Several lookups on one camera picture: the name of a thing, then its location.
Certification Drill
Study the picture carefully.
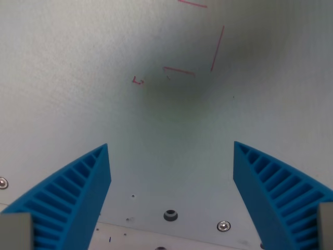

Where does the dark countersunk screw hole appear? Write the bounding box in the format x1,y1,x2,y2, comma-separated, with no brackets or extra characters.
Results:
163,209,178,222

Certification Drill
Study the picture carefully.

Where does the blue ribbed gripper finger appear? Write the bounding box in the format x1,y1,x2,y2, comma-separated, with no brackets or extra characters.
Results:
0,143,112,250
233,141,333,250

